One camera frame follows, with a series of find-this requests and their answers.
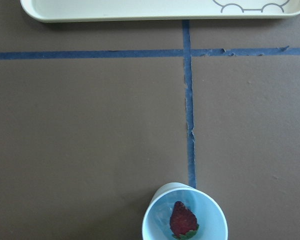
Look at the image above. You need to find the red strawberry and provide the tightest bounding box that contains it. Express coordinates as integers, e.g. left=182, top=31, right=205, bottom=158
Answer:
left=169, top=201, right=200, bottom=240

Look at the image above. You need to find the light blue cup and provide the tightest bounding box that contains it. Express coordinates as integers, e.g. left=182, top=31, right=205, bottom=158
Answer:
left=141, top=182, right=228, bottom=240

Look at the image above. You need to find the cream bear tray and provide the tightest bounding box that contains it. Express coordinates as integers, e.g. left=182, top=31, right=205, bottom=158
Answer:
left=20, top=0, right=300, bottom=23

